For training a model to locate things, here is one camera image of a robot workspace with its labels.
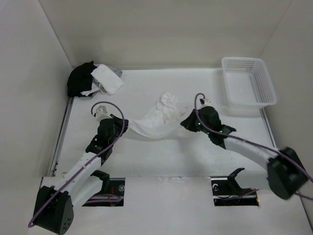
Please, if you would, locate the white tank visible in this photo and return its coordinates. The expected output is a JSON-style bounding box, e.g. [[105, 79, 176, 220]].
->
[[129, 92, 193, 139], [91, 64, 124, 95]]

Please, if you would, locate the grey tank top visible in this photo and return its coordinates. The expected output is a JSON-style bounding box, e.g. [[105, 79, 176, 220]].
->
[[108, 66, 123, 78]]

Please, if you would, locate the folded white tank top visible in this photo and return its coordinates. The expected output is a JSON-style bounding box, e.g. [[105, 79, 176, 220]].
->
[[91, 64, 124, 95]]

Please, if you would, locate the black tank top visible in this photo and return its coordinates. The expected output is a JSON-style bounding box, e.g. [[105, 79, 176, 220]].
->
[[67, 61, 99, 97]]

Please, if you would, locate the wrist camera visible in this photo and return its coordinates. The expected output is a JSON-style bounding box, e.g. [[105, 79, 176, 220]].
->
[[94, 105, 111, 122], [200, 98, 212, 108]]

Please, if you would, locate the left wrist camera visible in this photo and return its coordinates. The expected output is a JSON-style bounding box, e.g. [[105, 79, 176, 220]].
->
[[94, 105, 111, 122]]

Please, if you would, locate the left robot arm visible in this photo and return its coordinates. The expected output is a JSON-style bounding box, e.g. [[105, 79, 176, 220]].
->
[[28, 115, 129, 235]]

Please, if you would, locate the white plastic basket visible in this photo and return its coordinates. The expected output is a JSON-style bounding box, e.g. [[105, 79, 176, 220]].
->
[[222, 57, 277, 110]]

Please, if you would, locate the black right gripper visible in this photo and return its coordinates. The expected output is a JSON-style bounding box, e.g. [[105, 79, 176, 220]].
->
[[181, 108, 212, 135]]

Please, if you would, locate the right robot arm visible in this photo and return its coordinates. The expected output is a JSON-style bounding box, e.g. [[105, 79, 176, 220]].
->
[[180, 106, 313, 200]]

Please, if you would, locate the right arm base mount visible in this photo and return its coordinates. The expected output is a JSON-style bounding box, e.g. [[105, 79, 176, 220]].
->
[[211, 167, 259, 207]]

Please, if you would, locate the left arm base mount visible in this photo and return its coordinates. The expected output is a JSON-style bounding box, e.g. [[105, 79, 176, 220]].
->
[[83, 170, 126, 207]]

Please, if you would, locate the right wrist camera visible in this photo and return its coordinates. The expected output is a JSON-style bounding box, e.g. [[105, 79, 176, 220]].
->
[[200, 98, 212, 108]]

